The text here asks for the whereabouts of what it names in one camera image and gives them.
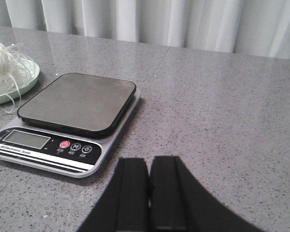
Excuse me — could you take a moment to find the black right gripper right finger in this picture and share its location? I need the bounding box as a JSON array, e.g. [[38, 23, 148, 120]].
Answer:
[[150, 156, 260, 232]]

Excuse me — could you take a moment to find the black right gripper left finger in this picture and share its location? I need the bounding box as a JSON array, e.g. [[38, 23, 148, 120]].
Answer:
[[78, 158, 149, 232]]

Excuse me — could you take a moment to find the white vermicelli bundle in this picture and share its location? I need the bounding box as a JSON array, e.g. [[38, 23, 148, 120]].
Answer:
[[0, 42, 34, 114]]

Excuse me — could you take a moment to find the silver black kitchen scale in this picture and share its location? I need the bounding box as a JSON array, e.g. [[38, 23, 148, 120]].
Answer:
[[0, 73, 141, 178]]

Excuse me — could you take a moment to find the pale green plate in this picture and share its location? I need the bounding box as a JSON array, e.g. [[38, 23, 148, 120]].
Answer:
[[0, 58, 40, 105]]

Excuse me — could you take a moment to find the white pleated curtain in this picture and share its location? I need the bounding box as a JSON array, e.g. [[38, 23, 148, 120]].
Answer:
[[0, 0, 290, 59]]

